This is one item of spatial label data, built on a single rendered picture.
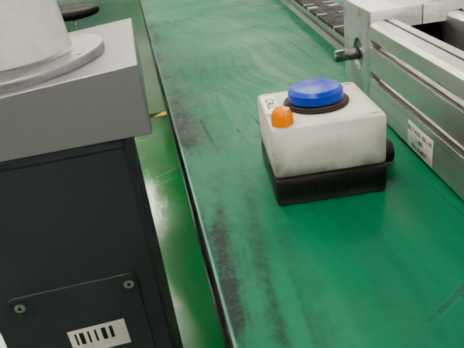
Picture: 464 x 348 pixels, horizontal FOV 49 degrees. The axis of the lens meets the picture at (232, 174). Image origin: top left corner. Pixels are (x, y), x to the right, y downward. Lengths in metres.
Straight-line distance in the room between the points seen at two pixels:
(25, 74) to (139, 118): 0.12
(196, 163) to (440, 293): 0.24
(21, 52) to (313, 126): 0.33
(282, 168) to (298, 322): 0.12
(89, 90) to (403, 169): 0.30
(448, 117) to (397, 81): 0.09
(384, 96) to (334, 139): 0.14
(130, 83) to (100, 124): 0.05
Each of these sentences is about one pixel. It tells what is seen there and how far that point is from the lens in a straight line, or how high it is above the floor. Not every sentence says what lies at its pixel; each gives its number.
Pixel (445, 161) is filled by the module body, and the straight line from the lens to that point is 0.39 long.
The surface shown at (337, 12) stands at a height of 0.81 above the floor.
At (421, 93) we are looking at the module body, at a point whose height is 0.83.
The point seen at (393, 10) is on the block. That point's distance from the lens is 0.51.
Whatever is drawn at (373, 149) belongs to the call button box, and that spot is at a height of 0.81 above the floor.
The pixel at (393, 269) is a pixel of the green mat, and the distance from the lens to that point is 0.31.
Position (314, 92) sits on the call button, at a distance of 0.36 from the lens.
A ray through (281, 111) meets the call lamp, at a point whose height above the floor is 0.85.
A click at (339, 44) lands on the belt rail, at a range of 0.74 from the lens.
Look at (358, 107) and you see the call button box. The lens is 0.37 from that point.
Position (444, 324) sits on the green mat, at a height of 0.78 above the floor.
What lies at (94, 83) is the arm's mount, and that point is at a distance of 0.52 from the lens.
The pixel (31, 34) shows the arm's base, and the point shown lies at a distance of 0.57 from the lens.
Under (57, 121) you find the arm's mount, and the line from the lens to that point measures 0.53.
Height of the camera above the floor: 0.97
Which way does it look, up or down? 27 degrees down
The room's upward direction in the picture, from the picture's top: 8 degrees counter-clockwise
